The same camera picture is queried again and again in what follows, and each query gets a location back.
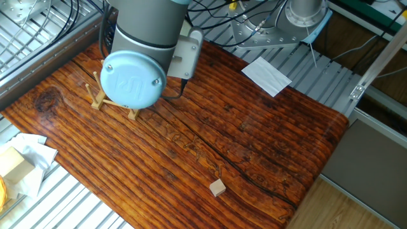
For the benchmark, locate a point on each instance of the large wooden block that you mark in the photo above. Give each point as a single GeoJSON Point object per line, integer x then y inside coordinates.
{"type": "Point", "coordinates": [14, 165]}

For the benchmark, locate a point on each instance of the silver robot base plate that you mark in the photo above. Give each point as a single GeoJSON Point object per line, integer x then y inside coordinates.
{"type": "Point", "coordinates": [270, 39]}

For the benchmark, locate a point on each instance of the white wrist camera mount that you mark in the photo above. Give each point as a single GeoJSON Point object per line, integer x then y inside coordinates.
{"type": "Point", "coordinates": [186, 54]}

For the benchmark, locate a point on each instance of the yellow tag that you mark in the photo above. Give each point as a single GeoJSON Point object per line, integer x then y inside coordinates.
{"type": "Point", "coordinates": [233, 4]}

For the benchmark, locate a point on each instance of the aluminium frame post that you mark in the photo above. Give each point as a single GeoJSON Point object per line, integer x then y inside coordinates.
{"type": "Point", "coordinates": [378, 60]}

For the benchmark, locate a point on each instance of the wood grain table mat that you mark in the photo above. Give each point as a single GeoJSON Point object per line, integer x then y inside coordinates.
{"type": "Point", "coordinates": [254, 133]}

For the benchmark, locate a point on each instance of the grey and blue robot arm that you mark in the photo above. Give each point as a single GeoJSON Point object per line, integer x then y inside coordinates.
{"type": "Point", "coordinates": [133, 79]}

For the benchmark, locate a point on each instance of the crumpled white cloth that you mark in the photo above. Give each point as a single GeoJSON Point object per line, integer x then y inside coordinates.
{"type": "Point", "coordinates": [35, 156]}

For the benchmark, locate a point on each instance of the small wooden cube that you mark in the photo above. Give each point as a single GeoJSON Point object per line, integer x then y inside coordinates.
{"type": "Point", "coordinates": [217, 188]}

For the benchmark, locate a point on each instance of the silver screwed metal plate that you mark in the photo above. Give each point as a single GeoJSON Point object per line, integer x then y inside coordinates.
{"type": "Point", "coordinates": [19, 9]}

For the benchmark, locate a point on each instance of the wooden peg dish rack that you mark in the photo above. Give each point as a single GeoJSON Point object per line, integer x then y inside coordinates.
{"type": "Point", "coordinates": [98, 101]}

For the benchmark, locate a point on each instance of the grey board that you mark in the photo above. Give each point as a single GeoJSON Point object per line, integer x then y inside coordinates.
{"type": "Point", "coordinates": [375, 171]}

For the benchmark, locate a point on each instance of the white paper sheet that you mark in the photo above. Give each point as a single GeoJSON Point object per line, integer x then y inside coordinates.
{"type": "Point", "coordinates": [265, 76]}

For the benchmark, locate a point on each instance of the yellow object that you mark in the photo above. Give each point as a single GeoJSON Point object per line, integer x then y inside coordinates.
{"type": "Point", "coordinates": [2, 194]}

